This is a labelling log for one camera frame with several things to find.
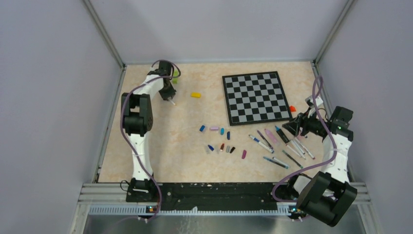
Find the black capped marker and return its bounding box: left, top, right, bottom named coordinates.
left=293, top=138, right=306, bottom=155

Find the blue black highlighter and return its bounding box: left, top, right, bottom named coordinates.
left=275, top=126, right=290, bottom=144

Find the lilac highlighter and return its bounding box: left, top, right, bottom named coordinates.
left=264, top=129, right=279, bottom=145

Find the dark thin pen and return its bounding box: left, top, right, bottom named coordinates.
left=257, top=130, right=274, bottom=149

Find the green thin pen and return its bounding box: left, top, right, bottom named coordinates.
left=282, top=150, right=303, bottom=169

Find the blue capped white marker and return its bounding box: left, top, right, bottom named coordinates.
left=248, top=135, right=274, bottom=154

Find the blue thin pen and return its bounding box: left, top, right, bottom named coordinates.
left=263, top=156, right=289, bottom=169

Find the grey capped marker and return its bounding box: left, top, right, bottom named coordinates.
left=291, top=139, right=306, bottom=160

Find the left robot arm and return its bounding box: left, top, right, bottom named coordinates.
left=120, top=59, right=180, bottom=202

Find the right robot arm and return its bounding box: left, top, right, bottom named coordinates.
left=283, top=106, right=357, bottom=227

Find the green block far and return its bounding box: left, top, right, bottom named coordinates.
left=172, top=71, right=179, bottom=84

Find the yellow block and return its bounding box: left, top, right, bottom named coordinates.
left=190, top=93, right=201, bottom=98

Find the black white chessboard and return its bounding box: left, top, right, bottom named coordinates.
left=222, top=71, right=292, bottom=126

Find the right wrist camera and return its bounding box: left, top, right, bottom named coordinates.
left=305, top=96, right=323, bottom=112

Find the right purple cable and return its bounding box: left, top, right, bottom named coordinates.
left=271, top=76, right=338, bottom=203

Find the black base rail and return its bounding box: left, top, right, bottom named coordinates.
left=126, top=182, right=280, bottom=212

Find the aluminium frame rail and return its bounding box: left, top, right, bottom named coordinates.
left=77, top=183, right=369, bottom=217

